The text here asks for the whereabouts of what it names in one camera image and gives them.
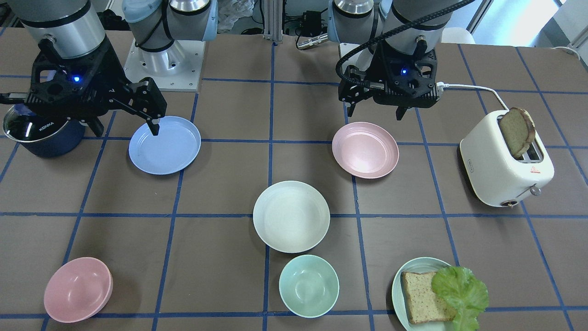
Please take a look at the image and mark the pink bowl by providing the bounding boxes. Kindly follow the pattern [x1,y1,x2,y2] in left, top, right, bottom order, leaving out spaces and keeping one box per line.
[44,257,113,323]

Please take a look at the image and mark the dark blue saucepan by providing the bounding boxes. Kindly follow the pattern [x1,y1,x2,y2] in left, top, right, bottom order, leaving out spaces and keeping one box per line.
[2,103,85,158]

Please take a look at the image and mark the green lettuce leaf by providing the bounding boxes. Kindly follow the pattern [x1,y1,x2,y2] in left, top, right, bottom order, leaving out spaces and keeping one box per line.
[432,266,489,331]

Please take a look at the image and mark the green plate with food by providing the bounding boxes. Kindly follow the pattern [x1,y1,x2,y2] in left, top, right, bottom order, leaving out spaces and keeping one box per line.
[391,257,454,331]

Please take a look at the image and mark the blue plate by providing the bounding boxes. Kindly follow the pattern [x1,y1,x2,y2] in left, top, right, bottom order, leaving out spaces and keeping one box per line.
[128,116,202,175]

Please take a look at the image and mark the pink plate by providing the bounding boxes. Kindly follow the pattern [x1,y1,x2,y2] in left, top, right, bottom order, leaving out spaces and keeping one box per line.
[332,122,399,179]

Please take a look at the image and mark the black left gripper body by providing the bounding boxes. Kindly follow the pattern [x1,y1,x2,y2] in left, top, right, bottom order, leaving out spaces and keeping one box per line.
[339,45,440,108]

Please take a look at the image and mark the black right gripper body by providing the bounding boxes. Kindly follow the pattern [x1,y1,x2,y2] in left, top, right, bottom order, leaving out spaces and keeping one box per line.
[1,36,167,137]

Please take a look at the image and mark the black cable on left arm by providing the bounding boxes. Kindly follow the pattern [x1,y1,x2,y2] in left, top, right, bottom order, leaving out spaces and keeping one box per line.
[335,0,476,88]

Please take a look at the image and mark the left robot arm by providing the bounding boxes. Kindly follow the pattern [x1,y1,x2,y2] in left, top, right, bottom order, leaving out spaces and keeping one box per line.
[328,0,464,120]

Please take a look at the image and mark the green bowl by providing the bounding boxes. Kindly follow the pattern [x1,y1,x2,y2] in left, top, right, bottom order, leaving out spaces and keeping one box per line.
[278,254,340,319]

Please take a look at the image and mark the white plate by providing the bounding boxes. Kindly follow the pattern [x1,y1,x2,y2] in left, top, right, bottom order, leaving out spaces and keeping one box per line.
[253,181,331,253]

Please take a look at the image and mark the white toaster power cable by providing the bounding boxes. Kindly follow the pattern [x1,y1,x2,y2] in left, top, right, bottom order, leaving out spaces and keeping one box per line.
[435,82,509,111]

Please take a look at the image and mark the aluminium frame post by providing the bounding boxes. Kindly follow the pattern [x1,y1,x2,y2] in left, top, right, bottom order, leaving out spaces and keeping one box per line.
[259,0,285,45]

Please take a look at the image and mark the bread slice in toaster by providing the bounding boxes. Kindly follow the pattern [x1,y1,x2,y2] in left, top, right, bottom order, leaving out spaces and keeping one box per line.
[498,107,536,159]

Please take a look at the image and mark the white chair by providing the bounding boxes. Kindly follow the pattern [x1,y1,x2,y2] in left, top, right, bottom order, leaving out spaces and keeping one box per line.
[440,27,476,45]

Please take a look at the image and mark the white toaster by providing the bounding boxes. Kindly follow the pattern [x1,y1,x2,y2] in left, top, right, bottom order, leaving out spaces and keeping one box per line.
[458,110,554,207]

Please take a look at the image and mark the bread slice on plate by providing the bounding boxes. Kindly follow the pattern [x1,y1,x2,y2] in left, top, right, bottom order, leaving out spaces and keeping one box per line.
[401,272,457,324]

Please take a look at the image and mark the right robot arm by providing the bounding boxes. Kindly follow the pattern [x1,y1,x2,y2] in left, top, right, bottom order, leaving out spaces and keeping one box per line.
[1,0,218,137]

